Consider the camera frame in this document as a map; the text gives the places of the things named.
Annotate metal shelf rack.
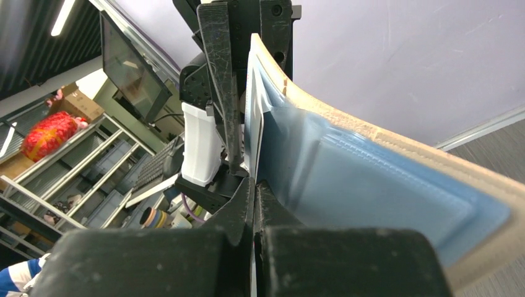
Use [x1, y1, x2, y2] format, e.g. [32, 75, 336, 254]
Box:
[1, 115, 160, 257]

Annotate grey keyboard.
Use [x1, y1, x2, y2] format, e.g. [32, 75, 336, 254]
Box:
[131, 136, 183, 197]

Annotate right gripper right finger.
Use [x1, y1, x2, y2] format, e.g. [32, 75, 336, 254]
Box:
[254, 181, 452, 296]

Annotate coloured tape rolls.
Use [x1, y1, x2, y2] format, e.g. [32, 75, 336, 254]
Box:
[139, 207, 168, 228]

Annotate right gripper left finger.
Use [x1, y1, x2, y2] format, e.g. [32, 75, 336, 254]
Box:
[32, 178, 254, 296]

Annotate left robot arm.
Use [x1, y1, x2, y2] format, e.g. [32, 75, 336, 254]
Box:
[174, 1, 302, 213]

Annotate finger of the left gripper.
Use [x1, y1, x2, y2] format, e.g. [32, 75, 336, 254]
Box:
[196, 2, 246, 176]

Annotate red mesh bag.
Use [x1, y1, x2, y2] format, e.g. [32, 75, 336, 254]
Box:
[20, 111, 89, 162]

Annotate black monitor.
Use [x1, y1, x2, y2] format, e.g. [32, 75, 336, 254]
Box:
[100, 11, 172, 123]

